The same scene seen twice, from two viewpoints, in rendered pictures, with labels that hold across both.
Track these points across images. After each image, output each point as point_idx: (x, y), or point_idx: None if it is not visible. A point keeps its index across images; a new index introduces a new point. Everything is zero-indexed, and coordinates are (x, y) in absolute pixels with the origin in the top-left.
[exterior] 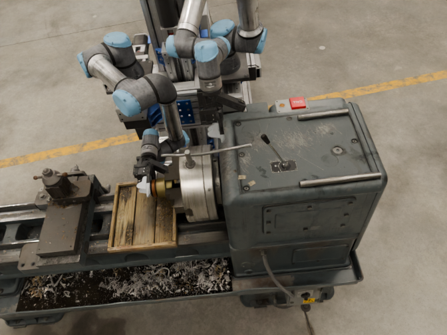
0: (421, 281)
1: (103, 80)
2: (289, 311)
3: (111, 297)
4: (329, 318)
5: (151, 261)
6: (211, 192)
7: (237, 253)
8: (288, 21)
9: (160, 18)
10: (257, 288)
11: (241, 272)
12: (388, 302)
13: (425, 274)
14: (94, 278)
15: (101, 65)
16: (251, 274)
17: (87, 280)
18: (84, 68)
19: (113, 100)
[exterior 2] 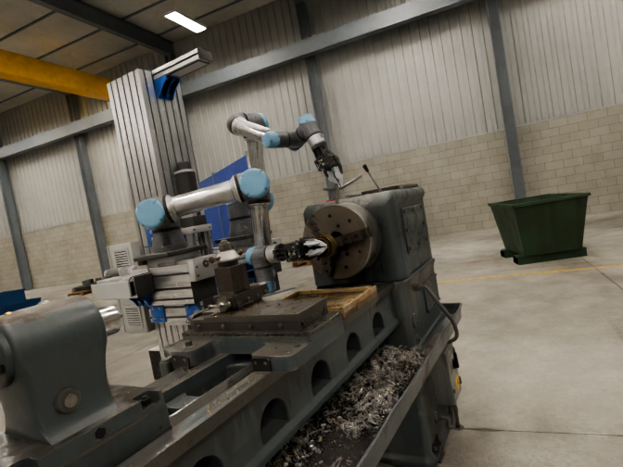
0: (464, 368)
1: (201, 196)
2: (457, 438)
3: (373, 436)
4: (477, 416)
5: (364, 351)
6: (368, 211)
7: (406, 294)
8: (141, 369)
9: (188, 191)
10: (439, 334)
11: (415, 344)
12: (475, 384)
13: (459, 365)
14: (326, 451)
15: (185, 193)
16: (421, 344)
17: (322, 460)
18: (160, 205)
19: (241, 184)
